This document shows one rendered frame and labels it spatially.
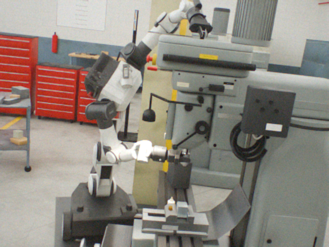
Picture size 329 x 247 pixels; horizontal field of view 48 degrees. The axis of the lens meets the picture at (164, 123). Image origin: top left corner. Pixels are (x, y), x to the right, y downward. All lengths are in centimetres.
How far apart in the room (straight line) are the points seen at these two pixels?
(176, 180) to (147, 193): 161
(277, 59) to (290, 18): 118
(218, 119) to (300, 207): 64
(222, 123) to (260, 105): 31
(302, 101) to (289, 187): 45
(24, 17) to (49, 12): 75
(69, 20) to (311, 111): 973
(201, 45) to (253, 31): 26
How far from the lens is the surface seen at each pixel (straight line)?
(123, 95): 220
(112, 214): 274
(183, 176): 246
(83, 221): 269
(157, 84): 370
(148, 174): 397
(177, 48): 181
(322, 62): 917
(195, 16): 201
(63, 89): 684
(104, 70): 224
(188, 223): 197
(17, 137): 494
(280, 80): 194
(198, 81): 184
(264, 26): 191
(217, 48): 183
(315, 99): 202
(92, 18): 1111
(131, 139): 621
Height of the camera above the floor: 194
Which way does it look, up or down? 15 degrees down
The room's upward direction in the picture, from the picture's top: 7 degrees clockwise
